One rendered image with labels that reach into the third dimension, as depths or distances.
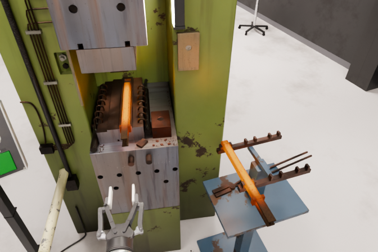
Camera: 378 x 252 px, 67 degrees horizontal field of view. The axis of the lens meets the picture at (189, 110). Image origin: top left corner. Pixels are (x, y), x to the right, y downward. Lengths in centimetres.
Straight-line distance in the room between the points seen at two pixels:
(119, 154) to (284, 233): 131
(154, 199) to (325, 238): 121
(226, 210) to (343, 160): 162
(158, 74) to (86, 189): 78
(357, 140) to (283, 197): 169
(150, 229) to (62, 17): 121
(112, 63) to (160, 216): 92
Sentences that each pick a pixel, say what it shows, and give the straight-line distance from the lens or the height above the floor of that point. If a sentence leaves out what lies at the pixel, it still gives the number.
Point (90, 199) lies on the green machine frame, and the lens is 188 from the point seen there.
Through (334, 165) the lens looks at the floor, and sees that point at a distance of 272.
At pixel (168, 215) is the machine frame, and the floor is 40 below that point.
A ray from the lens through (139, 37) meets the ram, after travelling 105.
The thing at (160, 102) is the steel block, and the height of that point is 91.
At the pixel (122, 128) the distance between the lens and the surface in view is 123.
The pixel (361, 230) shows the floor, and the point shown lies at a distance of 239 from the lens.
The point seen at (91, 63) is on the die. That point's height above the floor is 131.
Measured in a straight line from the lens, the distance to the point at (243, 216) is 137.
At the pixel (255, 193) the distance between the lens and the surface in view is 111.
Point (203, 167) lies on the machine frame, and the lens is 171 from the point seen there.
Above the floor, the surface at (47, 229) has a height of 64.
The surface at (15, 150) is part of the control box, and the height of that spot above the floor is 103.
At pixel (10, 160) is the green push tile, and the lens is 126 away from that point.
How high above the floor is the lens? 181
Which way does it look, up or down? 37 degrees down
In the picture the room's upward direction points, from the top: straight up
